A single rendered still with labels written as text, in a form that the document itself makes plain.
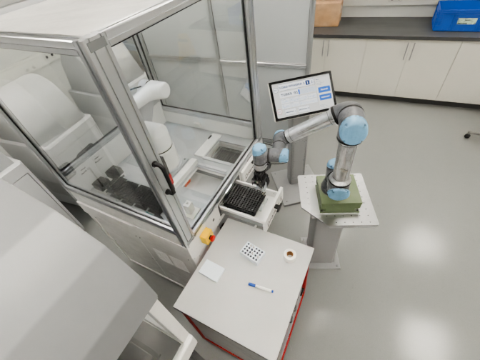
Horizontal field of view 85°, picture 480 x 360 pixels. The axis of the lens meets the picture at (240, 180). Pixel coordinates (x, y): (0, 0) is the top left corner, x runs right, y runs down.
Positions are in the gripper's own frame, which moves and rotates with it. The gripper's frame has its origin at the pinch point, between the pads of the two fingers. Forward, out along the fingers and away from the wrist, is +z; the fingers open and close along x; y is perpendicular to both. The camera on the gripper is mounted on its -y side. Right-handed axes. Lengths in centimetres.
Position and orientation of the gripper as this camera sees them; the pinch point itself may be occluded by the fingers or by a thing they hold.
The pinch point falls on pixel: (262, 188)
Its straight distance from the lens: 165.4
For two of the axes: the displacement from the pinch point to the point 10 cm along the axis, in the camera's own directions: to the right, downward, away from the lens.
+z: 1.0, 6.9, 7.2
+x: 8.9, 2.6, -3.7
